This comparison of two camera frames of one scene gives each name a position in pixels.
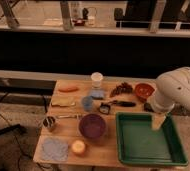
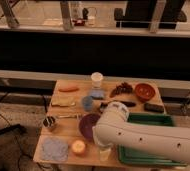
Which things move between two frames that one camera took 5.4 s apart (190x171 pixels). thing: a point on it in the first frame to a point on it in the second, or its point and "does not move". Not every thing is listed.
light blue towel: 54,149 does not move
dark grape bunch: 120,89 does not move
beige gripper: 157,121 to 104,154
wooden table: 80,124 does not move
